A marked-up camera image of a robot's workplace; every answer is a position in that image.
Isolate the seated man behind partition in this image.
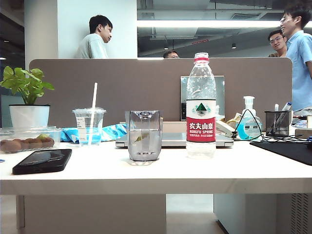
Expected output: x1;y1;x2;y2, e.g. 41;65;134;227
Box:
162;50;180;59

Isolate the black smartphone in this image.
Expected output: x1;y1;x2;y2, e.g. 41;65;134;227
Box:
12;148;73;176

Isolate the white plant pot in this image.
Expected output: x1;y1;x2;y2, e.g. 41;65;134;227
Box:
8;104;51;129

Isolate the beige cardboard box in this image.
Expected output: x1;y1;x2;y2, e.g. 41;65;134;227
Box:
294;127;312;138

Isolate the white desk leg panel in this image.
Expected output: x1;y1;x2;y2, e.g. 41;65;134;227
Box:
16;194;167;229

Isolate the blue patterned cloth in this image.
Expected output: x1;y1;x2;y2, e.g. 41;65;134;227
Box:
60;123;128;143

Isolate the man in blue shirt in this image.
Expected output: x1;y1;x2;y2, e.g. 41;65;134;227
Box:
279;3;312;113

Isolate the beige flat box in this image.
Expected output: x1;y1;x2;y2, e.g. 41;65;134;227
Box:
159;120;187;134

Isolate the clear faceted glass mug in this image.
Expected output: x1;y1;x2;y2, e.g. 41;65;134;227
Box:
124;110;163;163

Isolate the clear plastic fruit container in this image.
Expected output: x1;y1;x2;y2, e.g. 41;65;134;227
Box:
0;125;63;154

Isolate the blue printed packet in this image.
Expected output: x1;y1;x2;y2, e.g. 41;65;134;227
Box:
291;114;312;128

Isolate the white ceiling light strip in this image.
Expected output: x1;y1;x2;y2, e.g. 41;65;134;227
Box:
136;19;283;28

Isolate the man in white t-shirt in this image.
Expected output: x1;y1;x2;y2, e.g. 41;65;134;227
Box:
74;14;114;59

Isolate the clear lidded plastic cup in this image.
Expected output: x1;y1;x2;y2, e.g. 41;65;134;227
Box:
72;108;107;147

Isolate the black thin cable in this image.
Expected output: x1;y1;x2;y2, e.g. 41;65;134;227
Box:
231;109;310;143

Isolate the black mesh pen holder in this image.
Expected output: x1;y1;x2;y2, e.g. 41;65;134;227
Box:
264;110;293;137

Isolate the silver laptop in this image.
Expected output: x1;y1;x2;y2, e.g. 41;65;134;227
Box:
115;131;234;149

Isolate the black desk mat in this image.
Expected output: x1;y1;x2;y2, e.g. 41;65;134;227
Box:
249;140;312;166

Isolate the man with glasses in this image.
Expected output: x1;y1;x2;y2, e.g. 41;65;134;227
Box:
267;29;288;58

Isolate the brown desk partition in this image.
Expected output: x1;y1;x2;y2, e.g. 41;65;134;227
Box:
28;57;293;129

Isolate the red label mineral water bottle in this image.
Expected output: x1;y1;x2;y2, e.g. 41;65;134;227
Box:
186;52;217;159

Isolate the white under-desk cabinet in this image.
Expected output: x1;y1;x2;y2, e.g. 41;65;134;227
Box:
214;194;312;234

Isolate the yellowish snack wrapper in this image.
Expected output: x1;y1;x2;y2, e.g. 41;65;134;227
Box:
225;112;243;124

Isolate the white drinking straw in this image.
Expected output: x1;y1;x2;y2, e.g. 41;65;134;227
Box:
87;82;98;146

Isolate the green leafy plant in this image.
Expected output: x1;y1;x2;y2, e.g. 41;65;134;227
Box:
0;65;55;105

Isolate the white stapler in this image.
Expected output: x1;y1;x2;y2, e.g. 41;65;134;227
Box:
215;120;235;139

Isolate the blue hand sanitizer pump bottle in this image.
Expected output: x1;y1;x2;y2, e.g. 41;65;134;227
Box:
235;96;263;141

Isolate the brown kiwi fruit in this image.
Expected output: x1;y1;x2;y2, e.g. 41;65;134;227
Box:
25;138;44;149
12;138;31;150
0;138;22;154
40;136;55;148

